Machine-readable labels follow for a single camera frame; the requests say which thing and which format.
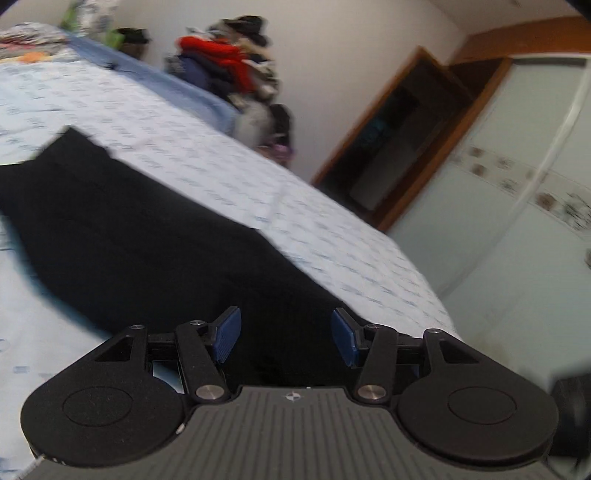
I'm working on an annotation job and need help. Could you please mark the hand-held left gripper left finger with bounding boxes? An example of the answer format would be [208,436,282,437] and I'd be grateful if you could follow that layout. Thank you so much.
[93,305,243,407]

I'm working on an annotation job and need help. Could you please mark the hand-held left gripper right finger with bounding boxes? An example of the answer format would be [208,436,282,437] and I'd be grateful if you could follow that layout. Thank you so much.
[331,307,483,407]

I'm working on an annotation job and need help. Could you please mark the black pants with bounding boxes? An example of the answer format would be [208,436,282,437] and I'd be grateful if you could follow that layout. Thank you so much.
[0,126,455,391]

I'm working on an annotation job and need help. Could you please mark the bed with white printed sheet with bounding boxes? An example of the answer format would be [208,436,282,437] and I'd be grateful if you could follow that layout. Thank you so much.
[0,58,462,480]

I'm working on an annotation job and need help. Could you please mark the white wardrobe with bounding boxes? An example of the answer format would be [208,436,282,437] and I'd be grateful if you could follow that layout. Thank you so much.
[385,53,591,379]

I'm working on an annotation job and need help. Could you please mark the pile of clothes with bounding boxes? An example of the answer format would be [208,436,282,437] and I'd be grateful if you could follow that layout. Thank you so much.
[164,15,295,167]

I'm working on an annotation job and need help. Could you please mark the blue blanket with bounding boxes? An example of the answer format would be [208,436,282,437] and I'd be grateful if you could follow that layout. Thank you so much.
[65,33,238,137]

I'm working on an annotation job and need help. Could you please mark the dark bag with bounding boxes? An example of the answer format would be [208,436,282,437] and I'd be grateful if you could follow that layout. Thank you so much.
[113,28,151,58]

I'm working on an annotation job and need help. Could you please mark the patterned pillow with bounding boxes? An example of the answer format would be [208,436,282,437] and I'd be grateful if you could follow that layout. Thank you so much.
[59,0,122,29]

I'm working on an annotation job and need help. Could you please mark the colourful printed cloth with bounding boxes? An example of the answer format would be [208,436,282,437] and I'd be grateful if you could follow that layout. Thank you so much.
[0,23,70,63]

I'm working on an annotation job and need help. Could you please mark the wooden door frame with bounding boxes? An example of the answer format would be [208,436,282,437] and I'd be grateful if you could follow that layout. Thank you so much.
[310,16,587,234]

